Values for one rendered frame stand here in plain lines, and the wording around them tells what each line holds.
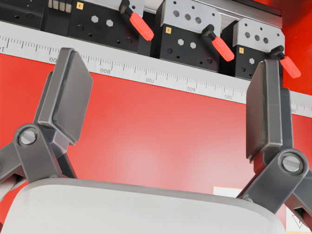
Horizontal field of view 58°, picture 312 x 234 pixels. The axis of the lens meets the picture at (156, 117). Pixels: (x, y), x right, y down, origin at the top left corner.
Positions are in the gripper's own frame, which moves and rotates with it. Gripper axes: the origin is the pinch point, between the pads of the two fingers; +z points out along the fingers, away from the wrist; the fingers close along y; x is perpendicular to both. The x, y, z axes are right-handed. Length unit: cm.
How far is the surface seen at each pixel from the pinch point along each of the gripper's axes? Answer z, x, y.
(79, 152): 6.1, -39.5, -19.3
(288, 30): 84, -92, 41
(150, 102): 19.4, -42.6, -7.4
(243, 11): 76, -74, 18
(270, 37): 45, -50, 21
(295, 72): 35, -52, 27
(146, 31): 31.8, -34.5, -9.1
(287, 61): 37, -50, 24
